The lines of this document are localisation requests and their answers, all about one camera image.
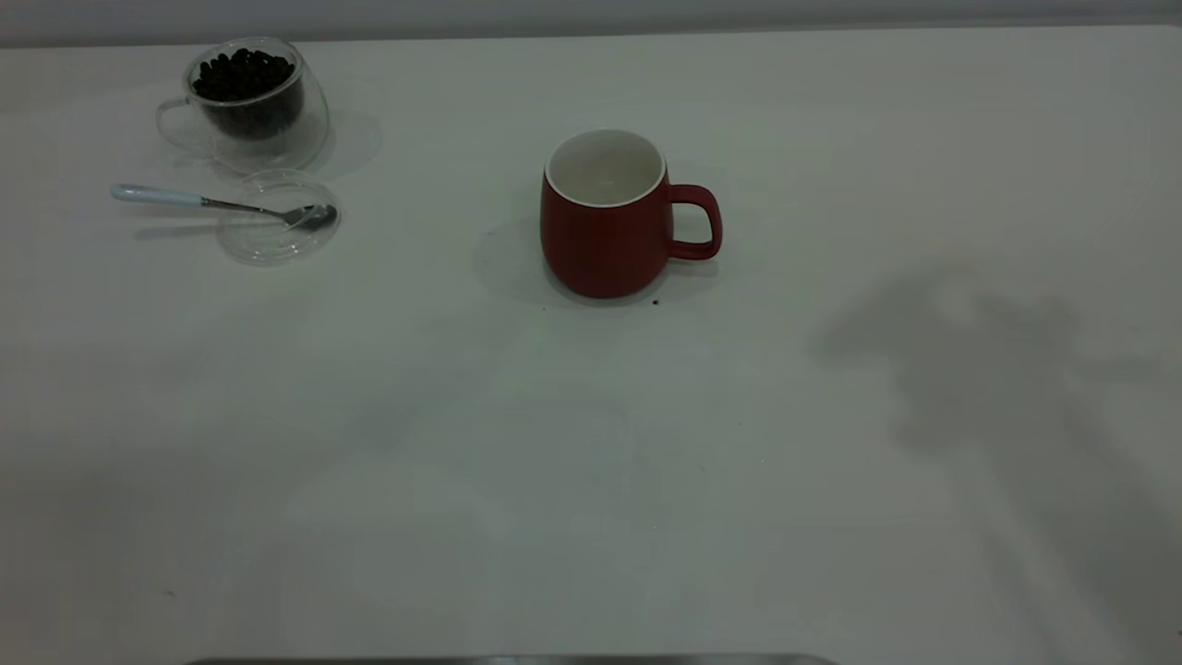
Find coffee beans pile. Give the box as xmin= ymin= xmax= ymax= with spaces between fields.
xmin=191 ymin=48 xmax=306 ymax=141

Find clear double-wall glass cup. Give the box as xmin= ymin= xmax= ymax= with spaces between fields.
xmin=155 ymin=37 xmax=332 ymax=176

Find metal spoon white handle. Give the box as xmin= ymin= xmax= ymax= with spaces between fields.
xmin=111 ymin=184 xmax=339 ymax=232

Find red ceramic mug white inside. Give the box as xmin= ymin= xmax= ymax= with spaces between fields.
xmin=540 ymin=128 xmax=723 ymax=299

